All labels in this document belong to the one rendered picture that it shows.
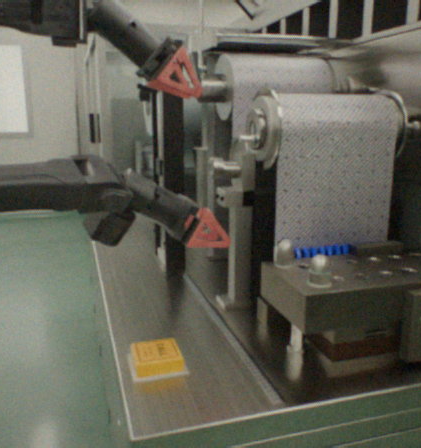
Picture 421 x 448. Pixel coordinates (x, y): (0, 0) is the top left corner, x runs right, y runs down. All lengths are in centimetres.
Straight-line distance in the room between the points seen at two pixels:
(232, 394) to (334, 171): 43
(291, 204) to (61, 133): 558
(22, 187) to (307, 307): 41
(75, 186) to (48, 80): 568
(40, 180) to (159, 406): 34
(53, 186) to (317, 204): 46
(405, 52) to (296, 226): 44
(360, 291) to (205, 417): 28
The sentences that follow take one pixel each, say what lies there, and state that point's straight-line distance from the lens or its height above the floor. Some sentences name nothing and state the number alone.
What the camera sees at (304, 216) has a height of 110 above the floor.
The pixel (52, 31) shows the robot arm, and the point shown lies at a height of 140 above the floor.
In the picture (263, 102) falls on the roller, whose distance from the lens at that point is 85.
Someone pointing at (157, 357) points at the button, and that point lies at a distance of 72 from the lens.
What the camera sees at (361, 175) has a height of 117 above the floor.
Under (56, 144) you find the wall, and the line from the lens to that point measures 632.
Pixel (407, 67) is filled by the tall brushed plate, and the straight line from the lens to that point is 107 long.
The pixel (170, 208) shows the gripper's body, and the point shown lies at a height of 113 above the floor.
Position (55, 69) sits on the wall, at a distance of 633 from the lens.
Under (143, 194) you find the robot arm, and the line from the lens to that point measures 73.
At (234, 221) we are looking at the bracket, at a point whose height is 108.
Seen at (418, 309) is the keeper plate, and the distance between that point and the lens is 76.
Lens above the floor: 127
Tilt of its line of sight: 13 degrees down
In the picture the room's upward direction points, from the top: straight up
